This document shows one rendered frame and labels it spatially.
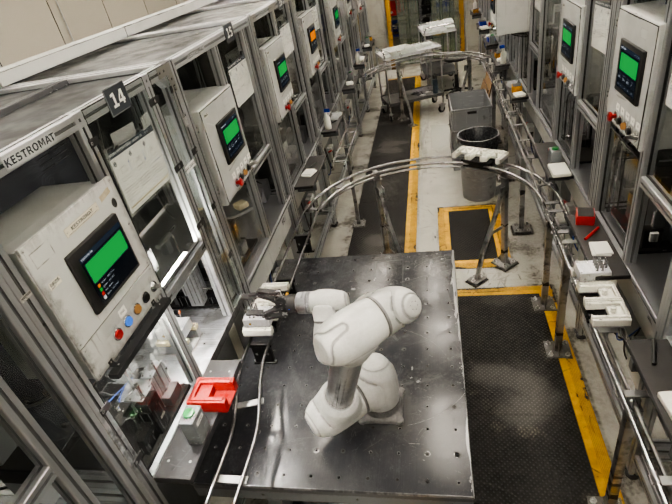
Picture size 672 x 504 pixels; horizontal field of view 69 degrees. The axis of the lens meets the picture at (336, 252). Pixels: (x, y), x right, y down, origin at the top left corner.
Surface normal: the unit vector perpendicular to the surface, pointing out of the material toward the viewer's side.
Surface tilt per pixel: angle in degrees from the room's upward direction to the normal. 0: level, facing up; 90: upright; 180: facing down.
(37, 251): 90
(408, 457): 0
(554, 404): 0
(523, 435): 0
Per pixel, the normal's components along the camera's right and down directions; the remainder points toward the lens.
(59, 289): 0.97, -0.06
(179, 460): -0.17, -0.83
